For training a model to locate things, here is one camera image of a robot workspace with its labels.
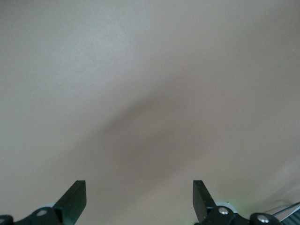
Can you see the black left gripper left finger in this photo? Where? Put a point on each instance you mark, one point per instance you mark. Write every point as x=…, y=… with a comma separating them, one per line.
x=72, y=204

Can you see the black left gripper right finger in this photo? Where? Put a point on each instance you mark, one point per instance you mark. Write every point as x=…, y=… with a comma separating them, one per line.
x=201, y=201

